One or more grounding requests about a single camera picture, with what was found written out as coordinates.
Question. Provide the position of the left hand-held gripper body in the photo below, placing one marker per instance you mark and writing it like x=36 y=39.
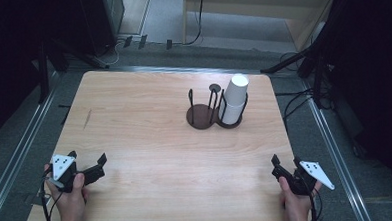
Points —
x=62 y=164

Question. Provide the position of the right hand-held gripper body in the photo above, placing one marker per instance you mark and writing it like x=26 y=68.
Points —
x=315 y=173

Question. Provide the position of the white paper cup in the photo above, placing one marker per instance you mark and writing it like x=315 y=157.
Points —
x=237 y=88
x=231 y=114

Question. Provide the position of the person's right hand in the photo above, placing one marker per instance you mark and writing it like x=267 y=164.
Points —
x=296 y=209

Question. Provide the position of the person's left hand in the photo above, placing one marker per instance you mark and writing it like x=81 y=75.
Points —
x=69 y=206

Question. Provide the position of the black metal stand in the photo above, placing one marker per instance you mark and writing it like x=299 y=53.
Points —
x=43 y=70
x=315 y=62

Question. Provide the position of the black curtain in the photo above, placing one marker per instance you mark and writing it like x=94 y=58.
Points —
x=11 y=48
x=375 y=66

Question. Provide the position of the black cabinet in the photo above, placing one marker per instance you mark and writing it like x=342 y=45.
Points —
x=103 y=17

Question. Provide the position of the light wooden shelf unit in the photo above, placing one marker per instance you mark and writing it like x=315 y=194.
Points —
x=263 y=7

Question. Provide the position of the metal floor rail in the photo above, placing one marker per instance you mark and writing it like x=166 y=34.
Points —
x=19 y=155
x=336 y=151

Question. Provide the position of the small black floor bracket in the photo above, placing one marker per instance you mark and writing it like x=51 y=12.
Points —
x=142 y=41
x=169 y=44
x=128 y=41

